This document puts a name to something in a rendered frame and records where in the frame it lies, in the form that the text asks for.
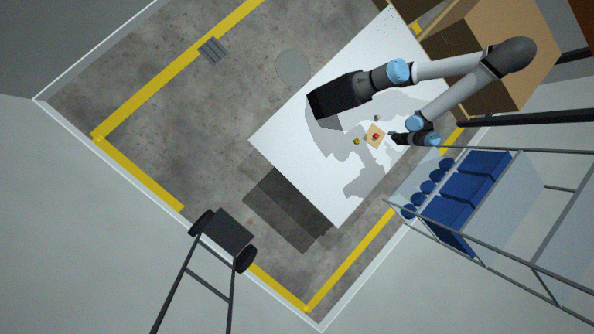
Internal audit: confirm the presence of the tan mat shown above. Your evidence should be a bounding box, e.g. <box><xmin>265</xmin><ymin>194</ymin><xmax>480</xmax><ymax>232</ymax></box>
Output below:
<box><xmin>363</xmin><ymin>123</ymin><xmax>386</xmax><ymax>149</ymax></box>

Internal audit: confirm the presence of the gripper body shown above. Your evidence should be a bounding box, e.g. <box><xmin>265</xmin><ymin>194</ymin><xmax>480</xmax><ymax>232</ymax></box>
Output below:
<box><xmin>391</xmin><ymin>132</ymin><xmax>417</xmax><ymax>146</ymax></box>

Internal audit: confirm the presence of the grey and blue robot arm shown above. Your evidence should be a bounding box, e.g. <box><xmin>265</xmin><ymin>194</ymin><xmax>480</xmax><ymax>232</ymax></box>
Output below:
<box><xmin>353</xmin><ymin>36</ymin><xmax>537</xmax><ymax>147</ymax></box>

